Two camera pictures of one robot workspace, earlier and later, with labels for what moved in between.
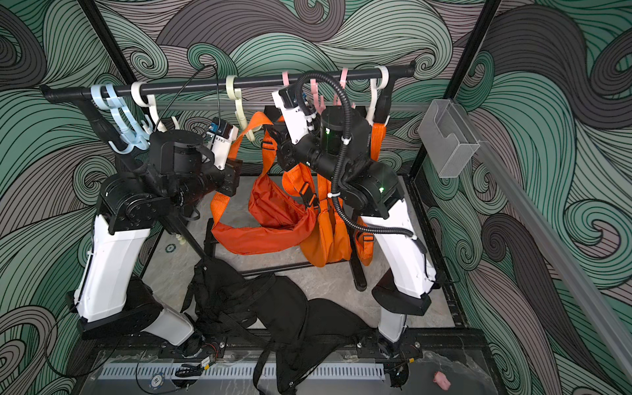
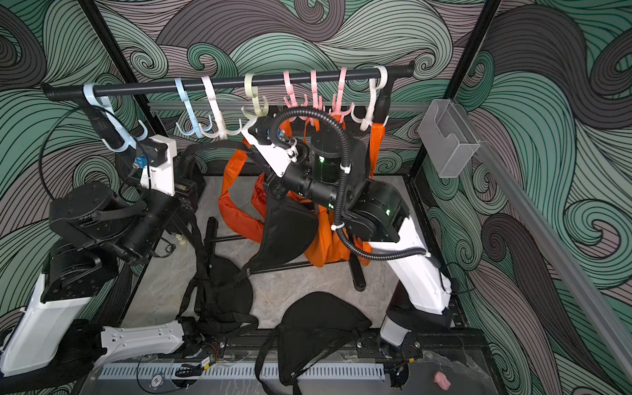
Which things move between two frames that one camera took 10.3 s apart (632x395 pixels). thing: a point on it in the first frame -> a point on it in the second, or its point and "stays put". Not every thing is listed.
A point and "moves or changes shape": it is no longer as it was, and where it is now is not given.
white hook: x=370 y=113 stays put
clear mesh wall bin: x=448 y=137 stays put
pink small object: x=441 y=379 stays put
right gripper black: x=294 y=151 -> x=282 y=185
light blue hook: x=138 y=129 -> x=198 y=128
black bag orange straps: x=302 y=333 moves or changes shape
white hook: x=136 y=93 -> x=223 y=132
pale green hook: x=236 y=94 -> x=252 y=92
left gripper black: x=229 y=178 -> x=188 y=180
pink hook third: x=343 y=80 stays put
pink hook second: x=314 y=88 stays put
